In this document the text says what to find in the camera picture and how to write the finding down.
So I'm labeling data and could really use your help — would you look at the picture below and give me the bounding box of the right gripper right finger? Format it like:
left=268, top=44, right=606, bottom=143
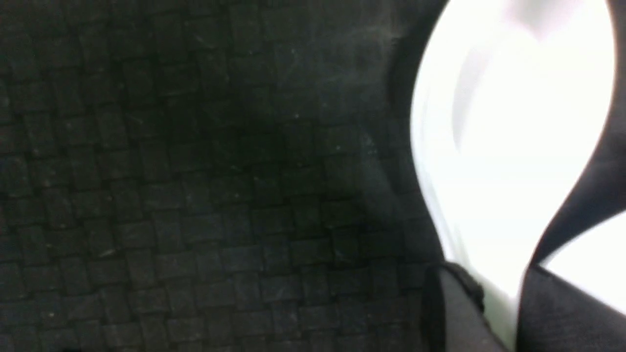
left=516, top=266, right=626, bottom=352

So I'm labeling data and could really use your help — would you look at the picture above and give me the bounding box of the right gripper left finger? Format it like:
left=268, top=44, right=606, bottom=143
left=421, top=262, right=514, bottom=352

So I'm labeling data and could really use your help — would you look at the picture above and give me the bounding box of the white square dish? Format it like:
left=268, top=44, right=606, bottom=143
left=410, top=0, right=625, bottom=352

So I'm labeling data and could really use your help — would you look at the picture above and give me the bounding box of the black serving tray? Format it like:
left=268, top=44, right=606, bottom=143
left=0, top=0, right=626, bottom=352

